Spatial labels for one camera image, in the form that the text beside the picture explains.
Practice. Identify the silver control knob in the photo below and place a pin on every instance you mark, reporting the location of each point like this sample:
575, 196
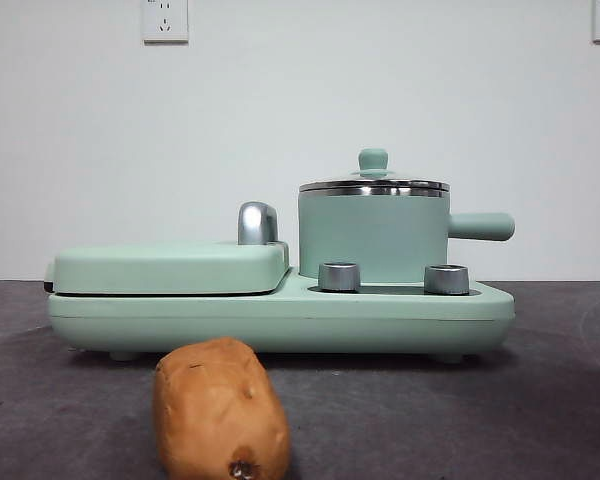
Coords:
446, 279
339, 276

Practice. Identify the mint green breakfast maker base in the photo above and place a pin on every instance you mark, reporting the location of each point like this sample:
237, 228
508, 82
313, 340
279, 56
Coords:
290, 320

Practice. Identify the mint green steamer pot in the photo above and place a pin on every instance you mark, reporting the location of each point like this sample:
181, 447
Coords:
370, 230

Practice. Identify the brown potato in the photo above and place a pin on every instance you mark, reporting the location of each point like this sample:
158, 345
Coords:
215, 410

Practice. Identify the glass lid with green knob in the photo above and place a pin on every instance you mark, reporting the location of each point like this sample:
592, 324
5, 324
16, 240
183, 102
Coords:
374, 160

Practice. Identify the mint green griddle cover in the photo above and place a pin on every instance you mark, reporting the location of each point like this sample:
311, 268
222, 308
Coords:
170, 267

